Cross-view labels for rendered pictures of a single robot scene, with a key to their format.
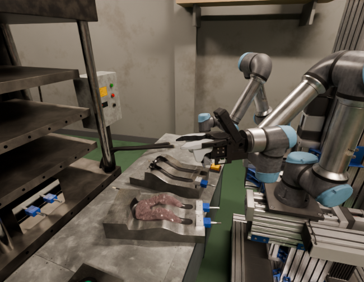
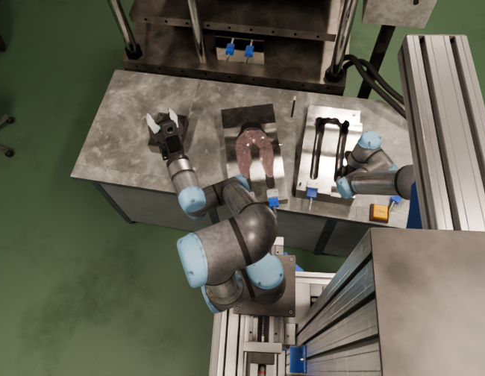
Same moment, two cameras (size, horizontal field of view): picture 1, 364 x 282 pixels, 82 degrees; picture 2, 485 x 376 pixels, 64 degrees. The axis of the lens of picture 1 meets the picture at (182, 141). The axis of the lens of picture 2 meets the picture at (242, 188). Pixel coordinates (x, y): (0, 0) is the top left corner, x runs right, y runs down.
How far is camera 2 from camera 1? 1.32 m
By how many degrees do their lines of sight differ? 65
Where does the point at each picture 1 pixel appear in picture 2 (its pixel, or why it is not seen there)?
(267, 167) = not seen: hidden behind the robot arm
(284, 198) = not seen: hidden behind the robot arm
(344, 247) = (218, 337)
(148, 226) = (227, 149)
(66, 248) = (207, 98)
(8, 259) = (194, 66)
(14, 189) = (222, 22)
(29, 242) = (210, 69)
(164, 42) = not seen: outside the picture
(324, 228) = (240, 324)
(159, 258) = (209, 172)
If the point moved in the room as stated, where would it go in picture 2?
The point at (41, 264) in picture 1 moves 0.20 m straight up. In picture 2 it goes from (192, 89) to (185, 63)
